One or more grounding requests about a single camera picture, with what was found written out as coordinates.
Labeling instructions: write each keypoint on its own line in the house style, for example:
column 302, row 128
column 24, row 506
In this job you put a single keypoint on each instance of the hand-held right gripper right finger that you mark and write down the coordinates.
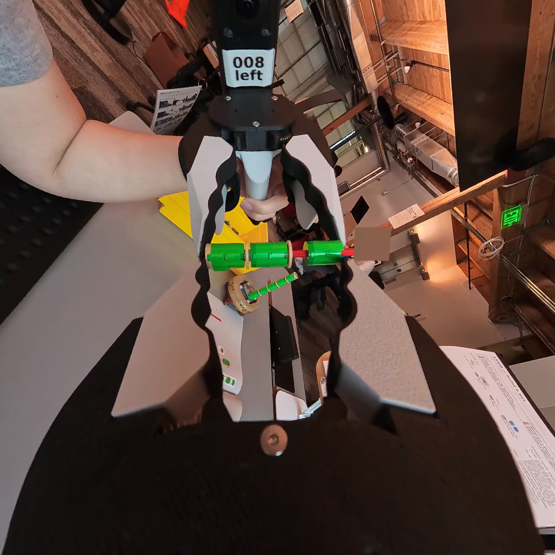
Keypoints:
column 381, row 342

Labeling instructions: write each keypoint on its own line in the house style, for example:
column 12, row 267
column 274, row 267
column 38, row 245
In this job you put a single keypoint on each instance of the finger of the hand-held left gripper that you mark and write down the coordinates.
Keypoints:
column 201, row 182
column 318, row 173

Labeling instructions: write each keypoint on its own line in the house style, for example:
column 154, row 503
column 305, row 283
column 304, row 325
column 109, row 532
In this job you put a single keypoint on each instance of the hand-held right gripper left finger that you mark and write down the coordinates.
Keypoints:
column 164, row 342

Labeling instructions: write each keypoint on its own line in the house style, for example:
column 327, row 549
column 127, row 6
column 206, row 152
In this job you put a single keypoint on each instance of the red rod with green cylinders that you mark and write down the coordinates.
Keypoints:
column 269, row 255

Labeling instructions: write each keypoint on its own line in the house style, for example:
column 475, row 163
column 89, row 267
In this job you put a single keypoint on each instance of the person's left forearm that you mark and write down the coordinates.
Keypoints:
column 108, row 164

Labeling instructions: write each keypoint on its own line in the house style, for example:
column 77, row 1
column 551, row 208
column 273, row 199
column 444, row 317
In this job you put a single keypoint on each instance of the grey desk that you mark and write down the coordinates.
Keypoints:
column 65, row 303

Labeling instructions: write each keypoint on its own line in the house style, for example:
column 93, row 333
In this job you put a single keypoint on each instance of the person's left hand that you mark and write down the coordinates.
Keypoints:
column 262, row 210

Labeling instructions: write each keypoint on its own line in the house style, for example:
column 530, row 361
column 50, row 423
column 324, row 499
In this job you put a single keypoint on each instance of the yellow plastic bin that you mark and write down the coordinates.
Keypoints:
column 175, row 212

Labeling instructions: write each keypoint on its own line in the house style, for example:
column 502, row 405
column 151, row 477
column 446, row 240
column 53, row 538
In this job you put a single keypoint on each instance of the white instruction sheet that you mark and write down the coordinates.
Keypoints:
column 230, row 334

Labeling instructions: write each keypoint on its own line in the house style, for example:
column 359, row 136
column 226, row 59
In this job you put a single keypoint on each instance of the tan wooden round part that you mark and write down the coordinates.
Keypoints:
column 321, row 373

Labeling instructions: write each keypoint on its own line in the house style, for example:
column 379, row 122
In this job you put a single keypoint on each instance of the photo printed paper sheet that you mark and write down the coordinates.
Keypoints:
column 175, row 108

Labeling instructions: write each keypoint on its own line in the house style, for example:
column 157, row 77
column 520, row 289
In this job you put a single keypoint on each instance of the beige round parts container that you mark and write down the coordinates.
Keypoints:
column 238, row 299

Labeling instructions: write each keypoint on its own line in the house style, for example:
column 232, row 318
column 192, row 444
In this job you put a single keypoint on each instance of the black round ceiling disc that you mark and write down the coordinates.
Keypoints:
column 385, row 112

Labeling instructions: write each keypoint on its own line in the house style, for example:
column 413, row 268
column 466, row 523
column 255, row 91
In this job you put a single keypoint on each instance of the brown cardboard box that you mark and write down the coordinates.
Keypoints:
column 162, row 56

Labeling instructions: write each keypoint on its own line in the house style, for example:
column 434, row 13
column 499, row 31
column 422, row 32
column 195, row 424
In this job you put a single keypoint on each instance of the paper sign on window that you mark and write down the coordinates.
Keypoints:
column 295, row 11

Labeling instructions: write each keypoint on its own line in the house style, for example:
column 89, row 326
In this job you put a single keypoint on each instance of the green rod with beige rings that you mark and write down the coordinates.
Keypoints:
column 273, row 286

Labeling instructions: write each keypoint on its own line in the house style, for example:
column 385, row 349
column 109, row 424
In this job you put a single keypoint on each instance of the orange cloth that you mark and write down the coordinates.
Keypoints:
column 177, row 11

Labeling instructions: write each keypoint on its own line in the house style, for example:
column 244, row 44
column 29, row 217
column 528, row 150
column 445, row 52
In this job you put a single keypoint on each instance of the white text sheet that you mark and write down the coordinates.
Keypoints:
column 507, row 429

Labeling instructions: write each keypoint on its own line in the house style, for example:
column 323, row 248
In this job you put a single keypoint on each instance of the green exit sign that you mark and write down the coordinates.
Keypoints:
column 511, row 216

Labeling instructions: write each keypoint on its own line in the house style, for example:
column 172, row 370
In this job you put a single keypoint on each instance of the paper notice on post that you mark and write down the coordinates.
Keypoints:
column 406, row 216

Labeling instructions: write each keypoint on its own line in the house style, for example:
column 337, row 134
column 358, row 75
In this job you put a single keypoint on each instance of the silver rectangular air duct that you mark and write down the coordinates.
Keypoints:
column 429, row 154

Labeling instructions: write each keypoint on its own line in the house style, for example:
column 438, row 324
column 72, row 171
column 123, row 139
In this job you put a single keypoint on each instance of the wooden post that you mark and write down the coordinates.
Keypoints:
column 459, row 197

